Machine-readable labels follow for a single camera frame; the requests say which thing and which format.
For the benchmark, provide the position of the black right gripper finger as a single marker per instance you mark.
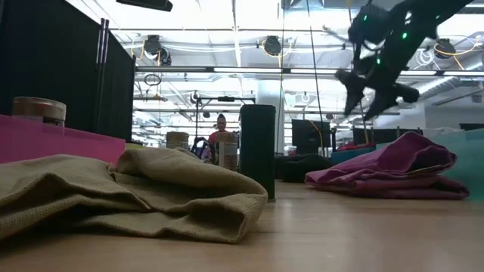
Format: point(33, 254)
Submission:
point(353, 94)
point(380, 104)

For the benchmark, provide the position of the black spice tin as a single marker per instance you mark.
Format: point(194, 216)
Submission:
point(258, 151)

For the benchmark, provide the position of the tan cloth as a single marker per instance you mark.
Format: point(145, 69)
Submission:
point(132, 192)

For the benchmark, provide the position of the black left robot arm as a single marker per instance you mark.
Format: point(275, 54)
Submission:
point(147, 4)

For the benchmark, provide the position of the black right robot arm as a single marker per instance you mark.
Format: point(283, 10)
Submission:
point(423, 22)

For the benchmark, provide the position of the black background panels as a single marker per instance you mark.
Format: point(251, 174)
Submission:
point(382, 136)

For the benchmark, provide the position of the blue plastic tray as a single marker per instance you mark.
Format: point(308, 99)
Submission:
point(348, 155)

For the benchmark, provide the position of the black monitor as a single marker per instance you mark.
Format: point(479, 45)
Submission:
point(302, 136)

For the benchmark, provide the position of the purple cloth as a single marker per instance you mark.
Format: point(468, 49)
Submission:
point(385, 170)

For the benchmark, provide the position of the white pillar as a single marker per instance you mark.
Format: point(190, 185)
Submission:
point(270, 92)

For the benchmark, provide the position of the black cloth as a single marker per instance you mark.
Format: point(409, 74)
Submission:
point(302, 168)

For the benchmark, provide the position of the long ceiling light bar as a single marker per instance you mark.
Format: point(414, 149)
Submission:
point(264, 70)

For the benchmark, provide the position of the teal plastic tray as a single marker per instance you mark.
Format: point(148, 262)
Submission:
point(469, 158)

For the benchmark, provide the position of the person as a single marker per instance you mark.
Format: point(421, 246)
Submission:
point(221, 122)

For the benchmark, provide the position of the black curtain partition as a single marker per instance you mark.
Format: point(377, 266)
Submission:
point(45, 56)

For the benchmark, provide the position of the red plastic tray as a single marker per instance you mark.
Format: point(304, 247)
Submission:
point(45, 141)

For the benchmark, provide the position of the silver ventilation duct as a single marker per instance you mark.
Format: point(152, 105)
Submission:
point(438, 85)

